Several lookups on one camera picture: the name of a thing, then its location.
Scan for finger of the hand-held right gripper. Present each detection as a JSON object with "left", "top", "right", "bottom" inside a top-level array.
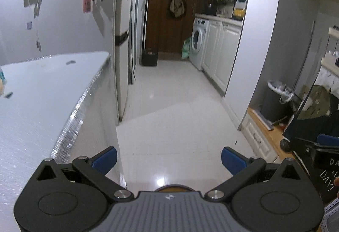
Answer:
[{"left": 293, "top": 134, "right": 339, "bottom": 154}]

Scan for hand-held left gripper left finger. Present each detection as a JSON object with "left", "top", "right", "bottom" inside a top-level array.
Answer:
[{"left": 36, "top": 146, "right": 134, "bottom": 202}]

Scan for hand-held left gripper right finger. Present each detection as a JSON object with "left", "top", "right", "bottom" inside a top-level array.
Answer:
[{"left": 204, "top": 147, "right": 305, "bottom": 202}]

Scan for yellow waste bin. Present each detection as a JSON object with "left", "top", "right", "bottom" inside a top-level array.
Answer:
[{"left": 155, "top": 184, "right": 196, "bottom": 193}]

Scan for dark cloth with green patch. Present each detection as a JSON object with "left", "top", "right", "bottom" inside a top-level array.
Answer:
[{"left": 283, "top": 85, "right": 339, "bottom": 143}]

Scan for white low cabinet wooden top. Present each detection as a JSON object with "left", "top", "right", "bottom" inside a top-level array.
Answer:
[{"left": 242, "top": 108, "right": 297, "bottom": 164}]

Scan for black round object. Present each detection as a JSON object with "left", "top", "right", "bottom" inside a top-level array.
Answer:
[{"left": 280, "top": 138, "right": 292, "bottom": 152}]

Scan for grey flat board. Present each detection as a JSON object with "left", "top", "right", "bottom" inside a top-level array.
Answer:
[{"left": 254, "top": 109, "right": 275, "bottom": 131}]

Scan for grey bin with white liner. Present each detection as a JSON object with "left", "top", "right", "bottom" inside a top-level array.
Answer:
[{"left": 261, "top": 80, "right": 295, "bottom": 123}]

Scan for white shelf rack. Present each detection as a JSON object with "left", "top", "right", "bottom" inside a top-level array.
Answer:
[{"left": 320, "top": 26, "right": 339, "bottom": 82}]

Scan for white kitchen cabinets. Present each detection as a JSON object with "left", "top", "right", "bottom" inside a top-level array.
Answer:
[{"left": 202, "top": 20, "right": 243, "bottom": 94}]

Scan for black crate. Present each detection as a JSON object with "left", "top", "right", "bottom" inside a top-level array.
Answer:
[{"left": 141, "top": 48, "right": 159, "bottom": 66}]

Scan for green patterned bag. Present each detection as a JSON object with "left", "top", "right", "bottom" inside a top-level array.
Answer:
[{"left": 181, "top": 37, "right": 192, "bottom": 60}]

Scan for grey refrigerator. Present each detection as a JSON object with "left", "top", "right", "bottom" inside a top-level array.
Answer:
[{"left": 113, "top": 0, "right": 139, "bottom": 122}]

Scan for white washing machine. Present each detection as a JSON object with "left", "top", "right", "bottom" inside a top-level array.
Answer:
[{"left": 189, "top": 18, "right": 210, "bottom": 71}]

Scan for dark wooden door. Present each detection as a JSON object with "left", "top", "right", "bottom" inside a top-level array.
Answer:
[{"left": 143, "top": 0, "right": 205, "bottom": 61}]

